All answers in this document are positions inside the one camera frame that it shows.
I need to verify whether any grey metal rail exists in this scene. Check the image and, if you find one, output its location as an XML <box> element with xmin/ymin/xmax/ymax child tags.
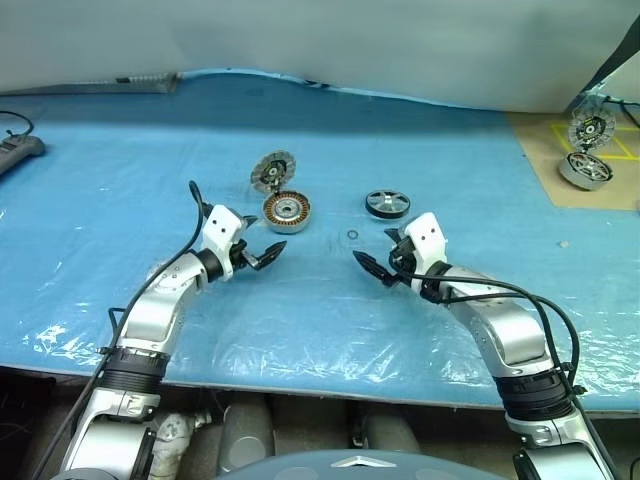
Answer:
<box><xmin>0</xmin><ymin>71</ymin><xmax>181</xmax><ymax>97</ymax></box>

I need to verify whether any black strap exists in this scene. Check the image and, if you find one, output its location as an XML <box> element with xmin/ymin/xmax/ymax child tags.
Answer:
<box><xmin>566</xmin><ymin>13</ymin><xmax>640</xmax><ymax>109</ymax></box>

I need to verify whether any thin black background cable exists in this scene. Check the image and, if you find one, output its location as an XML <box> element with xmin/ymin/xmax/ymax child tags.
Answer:
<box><xmin>601</xmin><ymin>94</ymin><xmax>640</xmax><ymax>127</ymax></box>

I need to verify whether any grey power strip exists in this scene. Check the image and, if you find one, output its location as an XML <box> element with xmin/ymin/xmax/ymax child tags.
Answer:
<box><xmin>0</xmin><ymin>135</ymin><xmax>48</xmax><ymax>178</ymax></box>

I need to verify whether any small grey rounded cylinder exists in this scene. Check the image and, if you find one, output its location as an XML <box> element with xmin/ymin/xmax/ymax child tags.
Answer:
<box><xmin>358</xmin><ymin>413</ymin><xmax>422</xmax><ymax>455</ymax></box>

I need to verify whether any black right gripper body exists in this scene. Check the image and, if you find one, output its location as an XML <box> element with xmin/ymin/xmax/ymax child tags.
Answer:
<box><xmin>386</xmin><ymin>238</ymin><xmax>419</xmax><ymax>287</ymax></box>

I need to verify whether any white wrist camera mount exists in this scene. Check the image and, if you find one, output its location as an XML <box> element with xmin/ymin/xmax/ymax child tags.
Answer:
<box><xmin>403</xmin><ymin>211</ymin><xmax>448</xmax><ymax>267</ymax></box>
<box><xmin>201</xmin><ymin>203</ymin><xmax>245</xmax><ymax>282</ymax></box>

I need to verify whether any motor end cover with circuitboard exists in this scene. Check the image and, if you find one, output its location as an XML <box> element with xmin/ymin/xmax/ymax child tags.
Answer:
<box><xmin>250</xmin><ymin>150</ymin><xmax>296</xmax><ymax>194</ymax></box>

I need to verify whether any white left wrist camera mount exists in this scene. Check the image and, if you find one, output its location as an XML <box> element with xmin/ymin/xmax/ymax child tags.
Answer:
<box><xmin>201</xmin><ymin>203</ymin><xmax>245</xmax><ymax>282</ymax></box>

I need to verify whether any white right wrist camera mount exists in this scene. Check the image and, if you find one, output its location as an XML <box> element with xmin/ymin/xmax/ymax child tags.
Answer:
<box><xmin>403</xmin><ymin>211</ymin><xmax>448</xmax><ymax>267</ymax></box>

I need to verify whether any motor stator with copper windings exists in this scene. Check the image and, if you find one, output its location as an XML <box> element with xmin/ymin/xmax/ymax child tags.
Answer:
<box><xmin>261</xmin><ymin>190</ymin><xmax>318</xmax><ymax>236</ymax></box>

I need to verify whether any grey robot torso with logo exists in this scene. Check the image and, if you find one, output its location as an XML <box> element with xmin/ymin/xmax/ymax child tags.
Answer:
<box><xmin>213</xmin><ymin>448</ymin><xmax>507</xmax><ymax>480</ymax></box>

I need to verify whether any blue plastic table sheet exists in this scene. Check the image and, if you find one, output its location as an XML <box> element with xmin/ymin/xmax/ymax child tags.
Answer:
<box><xmin>0</xmin><ymin>67</ymin><xmax>640</xmax><ymax>414</ymax></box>

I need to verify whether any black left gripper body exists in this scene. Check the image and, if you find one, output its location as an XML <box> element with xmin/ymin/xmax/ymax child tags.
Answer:
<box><xmin>229</xmin><ymin>238</ymin><xmax>262</xmax><ymax>272</ymax></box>

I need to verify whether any brown cardboard sheet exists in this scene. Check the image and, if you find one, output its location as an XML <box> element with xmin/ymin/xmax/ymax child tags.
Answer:
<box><xmin>506</xmin><ymin>110</ymin><xmax>640</xmax><ymax>212</ymax></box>

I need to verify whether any white wrapped cloth bundle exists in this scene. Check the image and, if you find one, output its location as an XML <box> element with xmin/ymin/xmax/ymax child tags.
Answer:
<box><xmin>148</xmin><ymin>408</ymin><xmax>212</xmax><ymax>477</ymax></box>

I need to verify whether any black power strip cable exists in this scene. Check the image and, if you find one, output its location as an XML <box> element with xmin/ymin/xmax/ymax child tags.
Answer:
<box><xmin>0</xmin><ymin>110</ymin><xmax>39</xmax><ymax>139</ymax></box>

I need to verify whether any black and silver motor rotor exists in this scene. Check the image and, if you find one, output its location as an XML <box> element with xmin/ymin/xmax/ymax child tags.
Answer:
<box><xmin>365</xmin><ymin>188</ymin><xmax>413</xmax><ymax>220</ymax></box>

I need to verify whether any large grey rounded cylinder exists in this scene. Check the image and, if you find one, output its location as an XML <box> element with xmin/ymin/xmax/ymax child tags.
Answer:
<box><xmin>221</xmin><ymin>396</ymin><xmax>275</xmax><ymax>472</ymax></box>

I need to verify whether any upright motor on board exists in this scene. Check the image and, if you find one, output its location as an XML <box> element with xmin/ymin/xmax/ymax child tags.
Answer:
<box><xmin>568</xmin><ymin>106</ymin><xmax>616</xmax><ymax>150</ymax></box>

